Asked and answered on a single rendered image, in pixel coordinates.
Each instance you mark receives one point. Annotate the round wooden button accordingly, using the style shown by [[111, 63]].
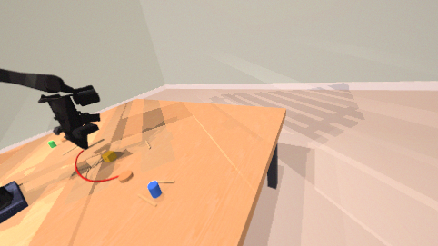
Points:
[[125, 176]]

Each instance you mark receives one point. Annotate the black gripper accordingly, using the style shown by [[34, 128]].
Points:
[[74, 129]]

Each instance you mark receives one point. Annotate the blue cylinder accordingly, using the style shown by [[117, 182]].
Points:
[[154, 189]]

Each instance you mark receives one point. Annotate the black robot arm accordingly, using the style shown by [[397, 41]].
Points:
[[59, 104]]

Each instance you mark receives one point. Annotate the small green block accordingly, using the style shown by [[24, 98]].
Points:
[[52, 144]]

